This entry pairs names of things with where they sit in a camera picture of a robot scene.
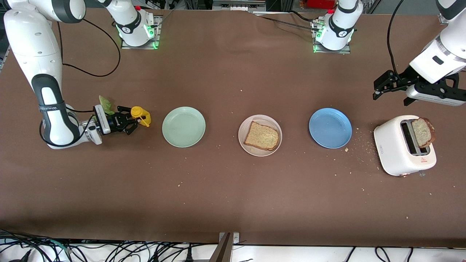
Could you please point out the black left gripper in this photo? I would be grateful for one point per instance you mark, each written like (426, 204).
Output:
(401, 79)

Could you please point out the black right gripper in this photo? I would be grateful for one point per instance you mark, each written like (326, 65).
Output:
(112, 122)

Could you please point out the yellow squeeze bottle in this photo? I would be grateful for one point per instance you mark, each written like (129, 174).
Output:
(145, 118)

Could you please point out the green lettuce leaf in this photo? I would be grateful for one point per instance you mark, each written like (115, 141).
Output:
(106, 103)

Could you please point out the brown bread slice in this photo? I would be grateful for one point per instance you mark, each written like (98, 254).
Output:
(422, 131)
(262, 136)

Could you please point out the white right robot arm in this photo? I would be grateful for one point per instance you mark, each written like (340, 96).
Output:
(34, 47)

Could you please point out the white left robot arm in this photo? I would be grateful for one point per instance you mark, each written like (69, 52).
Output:
(437, 62)

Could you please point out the pale green plate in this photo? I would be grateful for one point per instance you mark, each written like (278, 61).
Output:
(184, 127)

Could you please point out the blue plate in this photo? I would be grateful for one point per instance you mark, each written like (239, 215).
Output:
(330, 128)

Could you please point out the beige plate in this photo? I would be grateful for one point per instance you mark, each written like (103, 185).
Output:
(260, 118)

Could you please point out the white toaster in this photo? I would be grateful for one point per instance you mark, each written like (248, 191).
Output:
(393, 153)

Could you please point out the red box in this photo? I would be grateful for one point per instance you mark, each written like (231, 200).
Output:
(320, 3)

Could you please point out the brown table cover sheet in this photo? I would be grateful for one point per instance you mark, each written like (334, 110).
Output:
(233, 72)

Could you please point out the grey metal rack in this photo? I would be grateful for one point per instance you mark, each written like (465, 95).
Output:
(236, 5)

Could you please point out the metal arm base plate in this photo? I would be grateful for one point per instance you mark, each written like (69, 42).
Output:
(344, 51)
(157, 29)

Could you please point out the aluminium frame rail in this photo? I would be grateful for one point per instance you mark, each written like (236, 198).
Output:
(442, 20)

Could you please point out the silver bracket plate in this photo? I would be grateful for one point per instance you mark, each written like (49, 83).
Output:
(236, 238)

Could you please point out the dark grey metal post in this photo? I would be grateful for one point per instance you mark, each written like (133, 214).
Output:
(222, 251)

